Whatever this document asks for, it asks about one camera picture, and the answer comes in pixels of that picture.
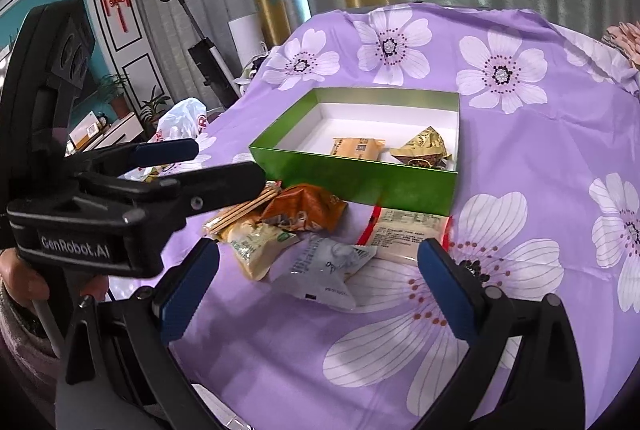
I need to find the purple floral tablecloth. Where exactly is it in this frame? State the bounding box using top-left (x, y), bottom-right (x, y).
top-left (163, 4), bottom-right (639, 429)

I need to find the orange snack packet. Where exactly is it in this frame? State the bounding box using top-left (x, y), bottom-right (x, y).
top-left (330, 137), bottom-right (385, 161)

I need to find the potted plant terracotta pot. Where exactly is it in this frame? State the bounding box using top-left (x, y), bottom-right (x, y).
top-left (99, 73), bottom-right (131, 119)

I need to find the white plastic bag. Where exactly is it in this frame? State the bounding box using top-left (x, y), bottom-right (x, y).
top-left (122, 97), bottom-right (216, 182)

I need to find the small green potted plant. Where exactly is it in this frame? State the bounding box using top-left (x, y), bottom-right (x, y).
top-left (140, 85), bottom-right (171, 130)

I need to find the orange brown crumpled packet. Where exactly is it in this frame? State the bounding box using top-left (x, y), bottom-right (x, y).
top-left (260, 184), bottom-right (347, 233)

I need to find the yellow cracker packet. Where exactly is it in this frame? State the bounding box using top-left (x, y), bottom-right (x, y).
top-left (203, 181), bottom-right (299, 281)

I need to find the gold brown snack packet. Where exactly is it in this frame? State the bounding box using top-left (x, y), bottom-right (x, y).
top-left (390, 127), bottom-right (450, 170)

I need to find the black upright vacuum cleaner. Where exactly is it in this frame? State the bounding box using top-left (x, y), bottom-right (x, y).
top-left (160, 0), bottom-right (239, 109)

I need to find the green cardboard box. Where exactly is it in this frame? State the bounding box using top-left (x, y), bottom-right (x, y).
top-left (250, 87), bottom-right (460, 215)

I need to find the white snack packet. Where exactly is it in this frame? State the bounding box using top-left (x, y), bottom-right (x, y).
top-left (272, 236), bottom-right (378, 311)

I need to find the red beige snack packet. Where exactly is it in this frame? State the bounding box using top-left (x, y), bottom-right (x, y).
top-left (357, 205), bottom-right (451, 266)

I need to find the person's left hand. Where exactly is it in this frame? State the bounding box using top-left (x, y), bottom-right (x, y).
top-left (0, 248), bottom-right (110, 312)

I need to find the white tv cabinet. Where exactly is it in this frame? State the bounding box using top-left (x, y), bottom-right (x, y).
top-left (66, 112), bottom-right (144, 156)

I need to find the folded clothes pile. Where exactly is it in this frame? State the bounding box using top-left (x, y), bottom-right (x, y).
top-left (603, 21), bottom-right (640, 69)

